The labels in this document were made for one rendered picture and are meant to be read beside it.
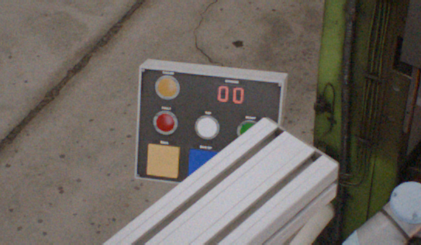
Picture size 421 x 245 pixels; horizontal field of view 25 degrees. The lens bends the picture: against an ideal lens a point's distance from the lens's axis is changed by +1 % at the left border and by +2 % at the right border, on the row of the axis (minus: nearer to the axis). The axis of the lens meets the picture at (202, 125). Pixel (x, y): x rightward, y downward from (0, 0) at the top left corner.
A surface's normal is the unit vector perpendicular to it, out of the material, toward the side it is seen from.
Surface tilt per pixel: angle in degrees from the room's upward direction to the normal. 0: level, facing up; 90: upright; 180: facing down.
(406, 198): 29
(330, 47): 90
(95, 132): 0
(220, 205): 0
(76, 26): 0
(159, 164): 60
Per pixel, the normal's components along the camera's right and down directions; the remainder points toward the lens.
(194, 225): -0.04, -0.69
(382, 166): -0.59, 0.59
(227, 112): -0.18, 0.26
